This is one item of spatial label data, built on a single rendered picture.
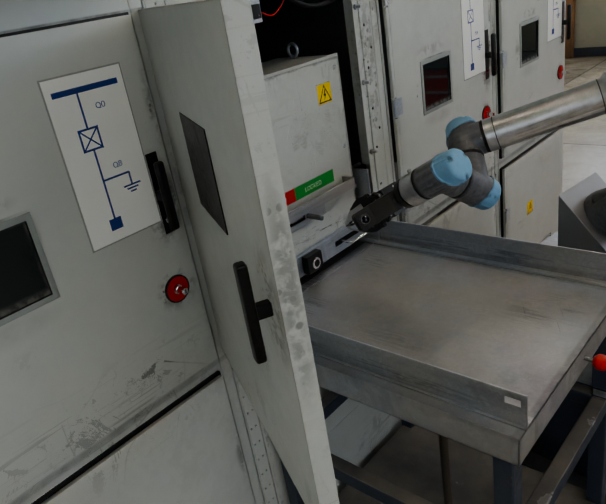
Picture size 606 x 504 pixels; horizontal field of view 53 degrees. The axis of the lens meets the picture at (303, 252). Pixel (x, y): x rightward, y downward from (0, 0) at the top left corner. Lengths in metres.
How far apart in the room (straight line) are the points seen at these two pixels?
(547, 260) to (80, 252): 1.07
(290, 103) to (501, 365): 0.79
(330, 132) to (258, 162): 1.02
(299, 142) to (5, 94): 0.76
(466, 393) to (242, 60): 0.73
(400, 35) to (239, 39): 1.21
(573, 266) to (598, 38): 8.10
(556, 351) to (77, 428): 0.93
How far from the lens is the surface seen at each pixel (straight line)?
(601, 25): 9.55
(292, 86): 1.55
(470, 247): 1.67
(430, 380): 1.17
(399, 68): 1.81
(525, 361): 1.28
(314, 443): 0.84
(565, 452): 1.56
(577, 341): 1.34
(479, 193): 1.36
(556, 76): 2.90
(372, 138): 1.75
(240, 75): 0.64
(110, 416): 1.28
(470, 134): 1.43
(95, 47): 1.15
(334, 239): 1.70
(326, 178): 1.66
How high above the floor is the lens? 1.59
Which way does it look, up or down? 24 degrees down
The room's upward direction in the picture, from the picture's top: 10 degrees counter-clockwise
